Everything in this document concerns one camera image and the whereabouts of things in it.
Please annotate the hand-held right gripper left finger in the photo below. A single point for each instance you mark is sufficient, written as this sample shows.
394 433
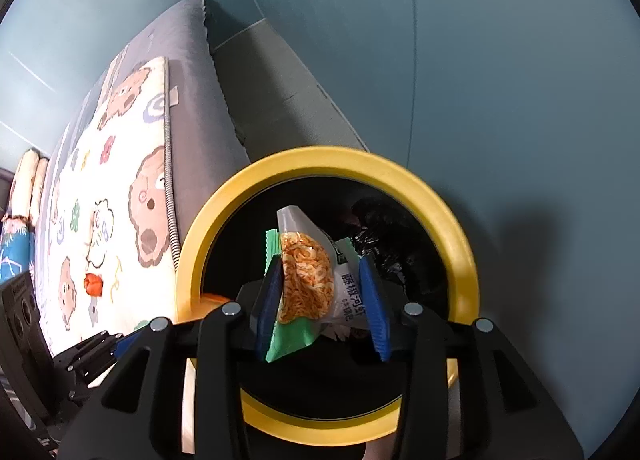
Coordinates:
267 305

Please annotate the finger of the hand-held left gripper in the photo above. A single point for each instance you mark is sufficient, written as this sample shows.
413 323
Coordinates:
90 347
126 342

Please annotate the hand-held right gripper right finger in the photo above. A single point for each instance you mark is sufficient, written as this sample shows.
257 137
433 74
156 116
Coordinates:
375 310

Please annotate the green snack packet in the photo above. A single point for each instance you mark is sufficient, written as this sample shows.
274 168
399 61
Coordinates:
305 265

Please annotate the black plastic bag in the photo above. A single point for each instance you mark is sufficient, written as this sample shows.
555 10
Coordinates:
370 240

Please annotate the yellow rimmed bin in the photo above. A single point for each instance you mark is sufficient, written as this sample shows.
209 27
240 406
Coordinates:
450 250

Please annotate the small curled orange peel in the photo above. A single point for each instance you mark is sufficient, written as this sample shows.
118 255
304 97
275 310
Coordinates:
92 285

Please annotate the blue floral cloth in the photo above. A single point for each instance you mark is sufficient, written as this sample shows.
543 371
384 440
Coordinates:
15 250

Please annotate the cream pillow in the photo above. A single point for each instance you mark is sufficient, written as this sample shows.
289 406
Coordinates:
22 179
40 185

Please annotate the printed blanket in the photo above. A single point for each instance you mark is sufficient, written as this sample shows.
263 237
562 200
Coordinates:
125 149

